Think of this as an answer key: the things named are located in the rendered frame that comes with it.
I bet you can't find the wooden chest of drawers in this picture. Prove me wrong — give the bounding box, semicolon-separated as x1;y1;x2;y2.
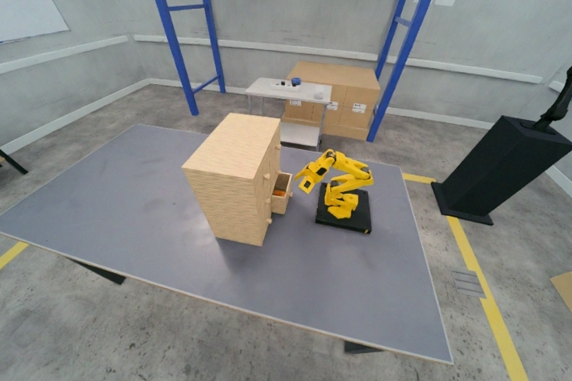
182;113;280;246

